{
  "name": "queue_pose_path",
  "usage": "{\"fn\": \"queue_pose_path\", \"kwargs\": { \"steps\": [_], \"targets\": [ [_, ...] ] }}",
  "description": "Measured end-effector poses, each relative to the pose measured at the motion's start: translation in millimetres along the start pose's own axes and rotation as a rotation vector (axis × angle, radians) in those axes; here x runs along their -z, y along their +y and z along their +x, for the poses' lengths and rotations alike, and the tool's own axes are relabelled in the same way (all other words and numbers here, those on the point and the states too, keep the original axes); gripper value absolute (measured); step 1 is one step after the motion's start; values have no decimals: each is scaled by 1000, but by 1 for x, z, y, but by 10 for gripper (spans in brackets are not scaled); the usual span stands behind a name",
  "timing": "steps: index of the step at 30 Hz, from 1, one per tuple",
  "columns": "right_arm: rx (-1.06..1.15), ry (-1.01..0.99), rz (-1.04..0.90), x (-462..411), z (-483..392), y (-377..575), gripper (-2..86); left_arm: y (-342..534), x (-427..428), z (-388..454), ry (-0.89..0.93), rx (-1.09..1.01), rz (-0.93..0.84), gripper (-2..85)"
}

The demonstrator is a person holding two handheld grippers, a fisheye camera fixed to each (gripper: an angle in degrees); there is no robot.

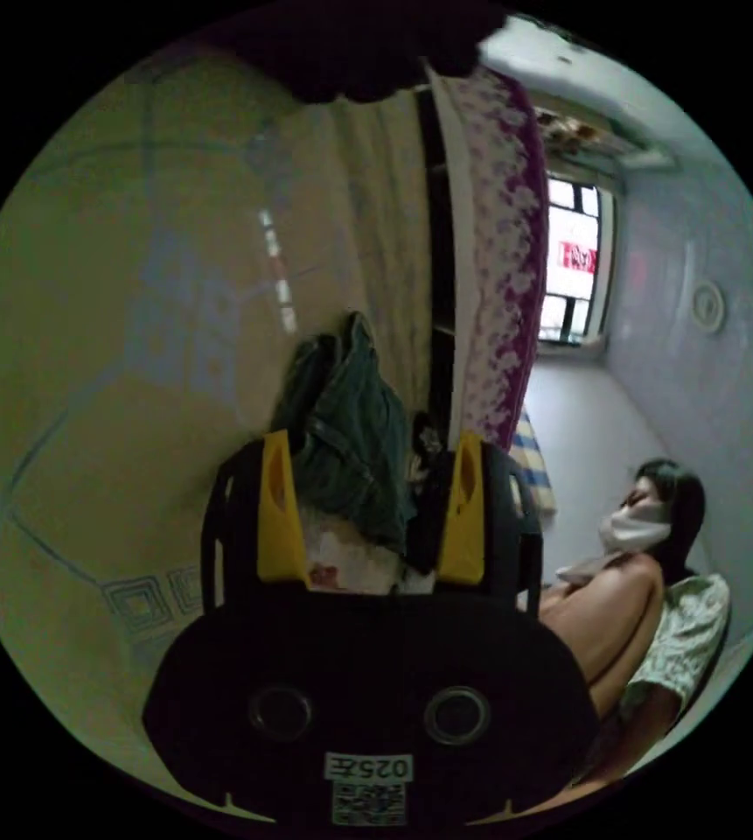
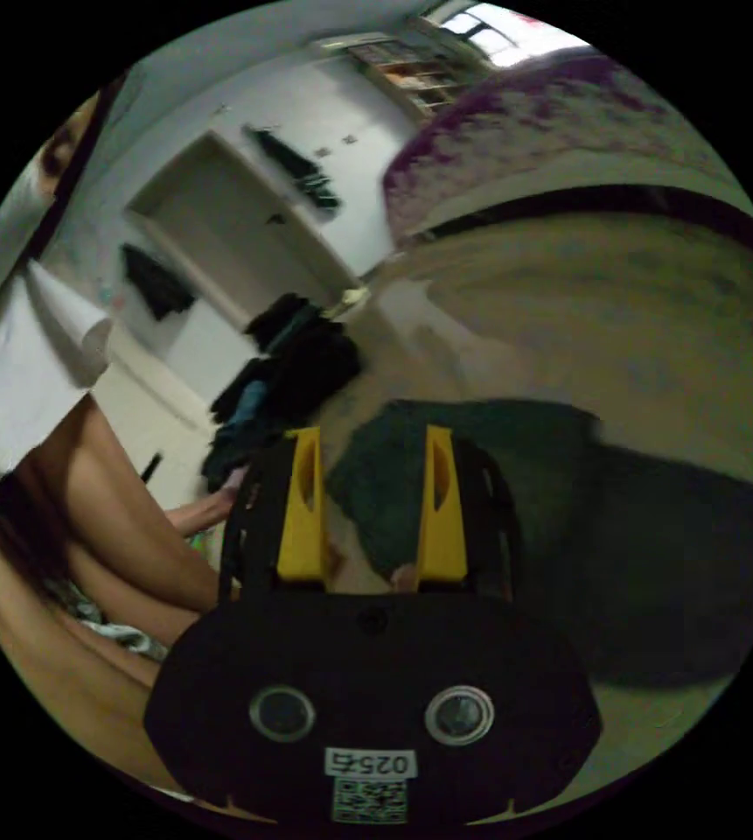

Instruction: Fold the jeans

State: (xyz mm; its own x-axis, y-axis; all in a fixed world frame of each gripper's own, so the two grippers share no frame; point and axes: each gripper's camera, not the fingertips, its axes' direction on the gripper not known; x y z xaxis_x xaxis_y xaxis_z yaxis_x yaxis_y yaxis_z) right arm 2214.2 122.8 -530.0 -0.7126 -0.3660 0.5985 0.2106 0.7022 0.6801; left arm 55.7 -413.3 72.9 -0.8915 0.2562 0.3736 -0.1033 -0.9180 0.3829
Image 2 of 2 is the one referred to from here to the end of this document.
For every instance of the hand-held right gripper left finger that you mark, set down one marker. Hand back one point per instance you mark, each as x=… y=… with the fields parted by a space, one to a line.
x=300 y=525

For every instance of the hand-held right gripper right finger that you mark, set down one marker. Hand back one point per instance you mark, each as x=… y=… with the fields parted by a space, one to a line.
x=443 y=538

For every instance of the dark jeans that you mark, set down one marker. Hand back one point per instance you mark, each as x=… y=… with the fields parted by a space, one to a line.
x=546 y=499

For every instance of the person's left forearm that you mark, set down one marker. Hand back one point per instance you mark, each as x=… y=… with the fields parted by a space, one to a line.
x=200 y=515

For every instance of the pile of clothes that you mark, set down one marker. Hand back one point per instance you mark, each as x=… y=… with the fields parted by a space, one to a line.
x=310 y=367

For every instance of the black hanging garment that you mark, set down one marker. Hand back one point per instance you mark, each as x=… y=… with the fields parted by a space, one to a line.
x=300 y=170
x=156 y=282

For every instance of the white door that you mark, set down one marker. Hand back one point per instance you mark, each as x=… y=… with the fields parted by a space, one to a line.
x=232 y=223

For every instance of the person's body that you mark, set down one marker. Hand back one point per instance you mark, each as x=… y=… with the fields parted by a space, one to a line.
x=22 y=361

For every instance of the purple patterned quilt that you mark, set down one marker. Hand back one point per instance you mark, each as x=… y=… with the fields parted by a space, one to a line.
x=520 y=138

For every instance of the wooden shelf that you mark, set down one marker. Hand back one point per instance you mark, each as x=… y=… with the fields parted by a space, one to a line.
x=409 y=72

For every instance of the window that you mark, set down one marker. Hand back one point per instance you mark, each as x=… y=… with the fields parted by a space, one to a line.
x=514 y=33

